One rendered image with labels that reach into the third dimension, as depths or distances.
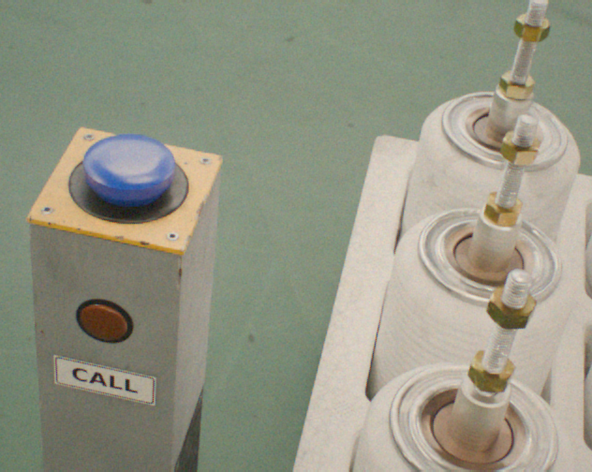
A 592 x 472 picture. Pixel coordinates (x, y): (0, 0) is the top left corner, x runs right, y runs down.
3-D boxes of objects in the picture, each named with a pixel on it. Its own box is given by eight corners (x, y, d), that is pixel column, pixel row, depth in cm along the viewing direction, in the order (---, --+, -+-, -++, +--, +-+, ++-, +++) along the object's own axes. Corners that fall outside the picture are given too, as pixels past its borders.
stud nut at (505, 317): (498, 292, 48) (502, 277, 48) (537, 308, 48) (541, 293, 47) (481, 319, 47) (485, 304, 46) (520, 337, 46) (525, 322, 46)
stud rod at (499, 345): (475, 390, 51) (513, 263, 46) (495, 400, 51) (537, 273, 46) (466, 405, 51) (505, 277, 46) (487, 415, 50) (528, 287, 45)
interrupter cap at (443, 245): (435, 317, 58) (437, 306, 57) (402, 217, 63) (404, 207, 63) (579, 311, 59) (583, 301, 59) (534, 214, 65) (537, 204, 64)
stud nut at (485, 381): (479, 355, 51) (483, 342, 50) (515, 372, 50) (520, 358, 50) (462, 383, 49) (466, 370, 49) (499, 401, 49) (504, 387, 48)
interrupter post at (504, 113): (476, 126, 71) (487, 81, 68) (511, 123, 71) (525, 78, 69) (493, 151, 69) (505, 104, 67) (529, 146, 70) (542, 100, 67)
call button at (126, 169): (159, 229, 51) (160, 193, 50) (71, 212, 52) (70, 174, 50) (184, 176, 54) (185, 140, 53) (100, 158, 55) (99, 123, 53)
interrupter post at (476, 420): (454, 460, 51) (469, 410, 49) (436, 418, 53) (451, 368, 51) (505, 453, 52) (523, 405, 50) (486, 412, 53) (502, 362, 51)
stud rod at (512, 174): (488, 244, 60) (522, 125, 55) (482, 231, 60) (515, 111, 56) (506, 244, 60) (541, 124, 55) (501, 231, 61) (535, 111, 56)
